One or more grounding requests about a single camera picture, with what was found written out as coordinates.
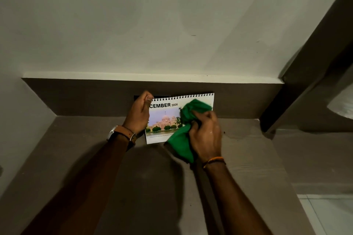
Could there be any person's left hand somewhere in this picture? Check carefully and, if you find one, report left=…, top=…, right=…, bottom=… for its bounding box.
left=122, top=91, right=154, bottom=135

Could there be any person's right hand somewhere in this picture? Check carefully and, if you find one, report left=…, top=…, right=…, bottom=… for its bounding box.
left=188, top=110, right=223, bottom=164

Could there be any green cleaning cloth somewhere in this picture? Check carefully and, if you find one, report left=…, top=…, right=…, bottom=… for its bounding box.
left=164, top=99, right=213, bottom=164

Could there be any spiral-bound desk calendar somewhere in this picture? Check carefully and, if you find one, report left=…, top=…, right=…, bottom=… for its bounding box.
left=134, top=93, right=215, bottom=144

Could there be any person's right forearm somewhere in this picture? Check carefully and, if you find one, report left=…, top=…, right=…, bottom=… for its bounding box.
left=204, top=159, right=273, bottom=235

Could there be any person's left forearm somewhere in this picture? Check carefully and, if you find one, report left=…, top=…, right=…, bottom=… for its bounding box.
left=23, top=132, right=134, bottom=235

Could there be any orange thread bracelet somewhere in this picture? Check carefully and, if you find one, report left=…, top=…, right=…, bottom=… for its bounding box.
left=203, top=157, right=226, bottom=169

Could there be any brown strap wristwatch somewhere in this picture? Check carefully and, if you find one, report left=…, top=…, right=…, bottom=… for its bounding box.
left=106, top=125, right=137, bottom=151

